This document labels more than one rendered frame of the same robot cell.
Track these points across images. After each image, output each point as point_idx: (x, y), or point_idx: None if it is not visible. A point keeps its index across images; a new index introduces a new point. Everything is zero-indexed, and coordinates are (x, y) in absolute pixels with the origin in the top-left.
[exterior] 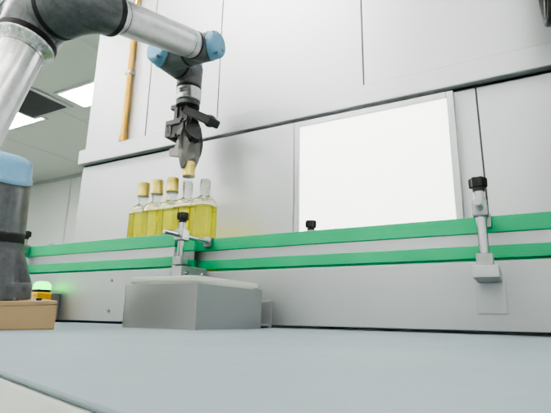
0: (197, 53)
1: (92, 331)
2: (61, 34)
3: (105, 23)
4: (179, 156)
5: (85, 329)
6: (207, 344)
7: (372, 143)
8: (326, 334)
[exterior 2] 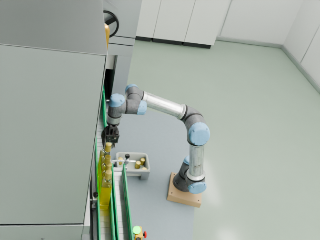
0: None
1: (168, 166)
2: None
3: (183, 116)
4: (115, 144)
5: (163, 175)
6: (176, 141)
7: None
8: (139, 140)
